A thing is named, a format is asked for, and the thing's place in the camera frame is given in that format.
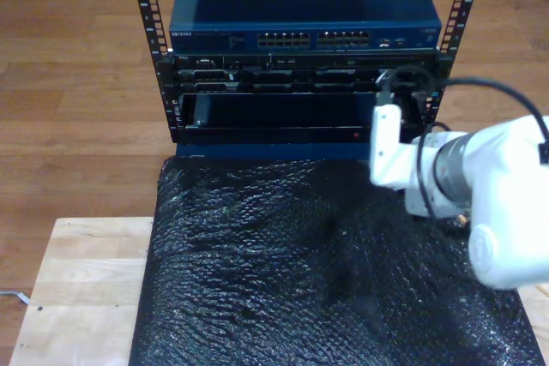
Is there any black rack shelf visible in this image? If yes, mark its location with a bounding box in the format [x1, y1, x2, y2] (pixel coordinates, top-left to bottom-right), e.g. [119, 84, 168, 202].
[169, 91, 432, 147]

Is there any black rack server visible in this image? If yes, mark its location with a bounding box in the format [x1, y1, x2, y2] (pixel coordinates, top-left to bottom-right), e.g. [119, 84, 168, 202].
[156, 51, 443, 95]

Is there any black bubble mat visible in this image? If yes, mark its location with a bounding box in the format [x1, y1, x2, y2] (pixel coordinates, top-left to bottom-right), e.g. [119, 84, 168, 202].
[128, 155, 537, 366]

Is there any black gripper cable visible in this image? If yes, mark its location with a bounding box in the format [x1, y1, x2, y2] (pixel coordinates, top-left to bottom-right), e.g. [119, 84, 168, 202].
[413, 121, 468, 238]

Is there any blue rack base plate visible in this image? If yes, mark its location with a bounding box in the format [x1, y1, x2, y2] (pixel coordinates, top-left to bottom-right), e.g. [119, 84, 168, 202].
[174, 141, 374, 161]

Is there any grey flat ribbon cable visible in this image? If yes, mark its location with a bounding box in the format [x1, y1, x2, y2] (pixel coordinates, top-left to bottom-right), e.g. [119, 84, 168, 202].
[0, 288, 32, 305]

